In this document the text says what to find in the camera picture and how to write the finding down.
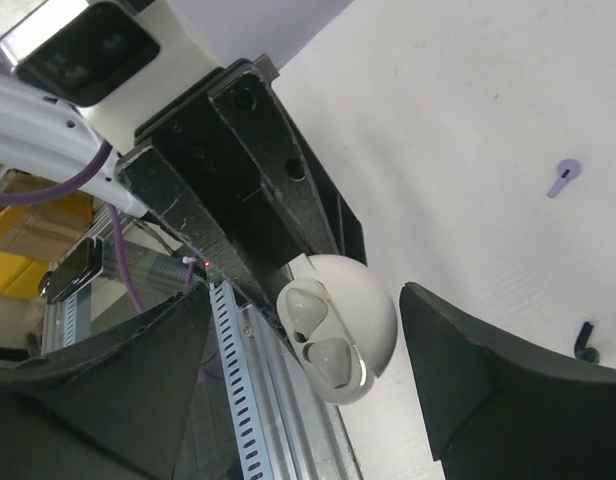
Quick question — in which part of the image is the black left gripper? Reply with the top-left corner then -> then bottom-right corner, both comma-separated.
115,59 -> 366,348

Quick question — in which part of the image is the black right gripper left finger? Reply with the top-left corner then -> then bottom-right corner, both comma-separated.
0,284 -> 211,479

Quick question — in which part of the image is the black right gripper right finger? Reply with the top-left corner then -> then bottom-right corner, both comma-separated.
399,283 -> 616,479

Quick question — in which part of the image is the white earbud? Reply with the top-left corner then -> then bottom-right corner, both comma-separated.
307,338 -> 352,389
285,288 -> 328,337

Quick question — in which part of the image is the white earbud charging case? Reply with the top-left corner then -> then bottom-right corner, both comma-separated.
276,254 -> 398,405

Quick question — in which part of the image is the black earbud front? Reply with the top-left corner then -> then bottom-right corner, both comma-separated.
574,321 -> 600,364

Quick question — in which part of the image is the black phone on stand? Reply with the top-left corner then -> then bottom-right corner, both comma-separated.
38,237 -> 104,304

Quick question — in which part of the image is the yellow cardboard box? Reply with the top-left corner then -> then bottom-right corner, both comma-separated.
0,191 -> 94,300

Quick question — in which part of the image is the purple earbud front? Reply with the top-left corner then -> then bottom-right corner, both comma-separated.
547,158 -> 582,199

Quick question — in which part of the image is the white slotted cable duct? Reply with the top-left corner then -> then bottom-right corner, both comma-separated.
210,282 -> 274,479

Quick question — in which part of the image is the aluminium mounting rail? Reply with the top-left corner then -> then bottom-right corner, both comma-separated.
41,206 -> 361,479

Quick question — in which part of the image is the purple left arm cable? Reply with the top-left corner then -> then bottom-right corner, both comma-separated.
0,57 -> 209,314

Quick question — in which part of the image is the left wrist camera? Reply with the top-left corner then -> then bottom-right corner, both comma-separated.
0,1 -> 220,153

